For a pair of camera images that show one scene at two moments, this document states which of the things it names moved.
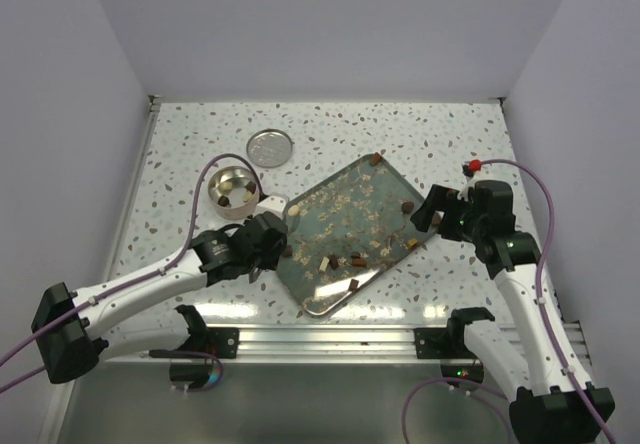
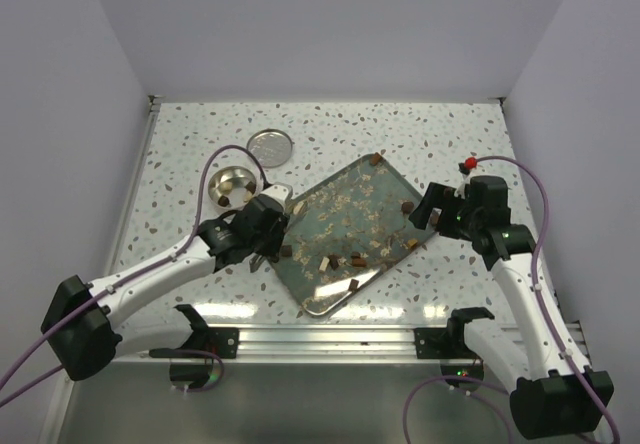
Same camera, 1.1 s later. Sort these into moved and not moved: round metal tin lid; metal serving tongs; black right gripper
Moved: metal serving tongs
Not moved: round metal tin lid; black right gripper
